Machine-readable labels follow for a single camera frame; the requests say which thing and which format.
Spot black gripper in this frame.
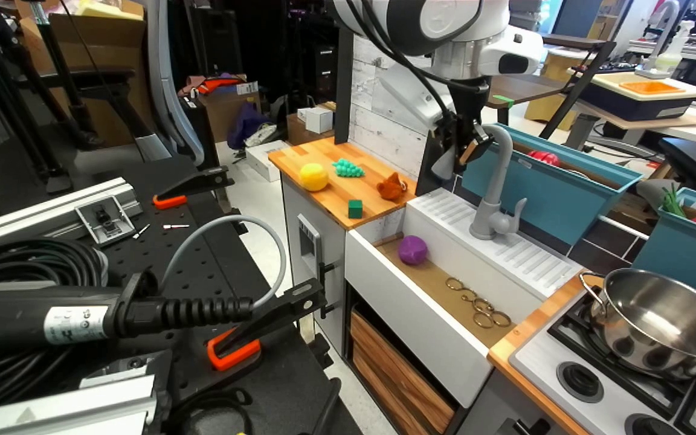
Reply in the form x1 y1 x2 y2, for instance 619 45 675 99
430 78 491 182

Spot wooden drawer front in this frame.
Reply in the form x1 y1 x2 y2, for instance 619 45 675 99
349 313 454 435

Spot yellow ball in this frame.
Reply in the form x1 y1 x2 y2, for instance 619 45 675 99
298 163 328 191

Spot aluminium extrusion rail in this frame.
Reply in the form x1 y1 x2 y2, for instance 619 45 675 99
0 176 142 248

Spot coiled black cables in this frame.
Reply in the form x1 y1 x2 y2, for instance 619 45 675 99
0 238 113 414

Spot white toy sink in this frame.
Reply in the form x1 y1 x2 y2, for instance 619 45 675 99
345 190 581 408

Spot green grape toy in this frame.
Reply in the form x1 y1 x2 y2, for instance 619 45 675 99
333 159 364 179

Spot grey curved cable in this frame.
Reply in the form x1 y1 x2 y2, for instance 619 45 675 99
160 212 291 310

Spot orange toy figure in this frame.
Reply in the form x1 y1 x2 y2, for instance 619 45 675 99
378 175 409 200

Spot grey toy faucet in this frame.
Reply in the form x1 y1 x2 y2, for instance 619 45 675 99
468 125 528 240

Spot purple ball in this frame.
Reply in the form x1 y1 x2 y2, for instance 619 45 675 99
396 238 428 267

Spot white wood panel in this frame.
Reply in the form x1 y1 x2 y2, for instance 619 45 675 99
350 37 433 179

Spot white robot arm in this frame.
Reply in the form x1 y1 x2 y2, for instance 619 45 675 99
331 0 546 190

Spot small green cup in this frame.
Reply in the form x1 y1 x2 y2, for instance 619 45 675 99
349 198 364 217

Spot white tray orange content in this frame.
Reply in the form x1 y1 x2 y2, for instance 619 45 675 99
592 74 696 103

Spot white cabinet door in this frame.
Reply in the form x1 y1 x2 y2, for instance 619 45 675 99
281 179 345 356

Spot white toy stove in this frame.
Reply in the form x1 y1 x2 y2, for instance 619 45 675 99
511 296 696 435

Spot steel cooking pot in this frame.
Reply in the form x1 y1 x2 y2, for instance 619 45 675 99
581 269 696 380

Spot black clamp orange handle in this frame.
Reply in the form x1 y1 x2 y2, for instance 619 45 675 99
206 279 323 374

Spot teal bin left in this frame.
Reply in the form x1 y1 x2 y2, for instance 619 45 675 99
457 123 645 250

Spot black cable connector foreground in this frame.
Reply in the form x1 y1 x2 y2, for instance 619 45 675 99
0 273 254 350

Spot wooden cutting board counter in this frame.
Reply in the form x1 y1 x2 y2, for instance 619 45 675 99
268 139 415 231

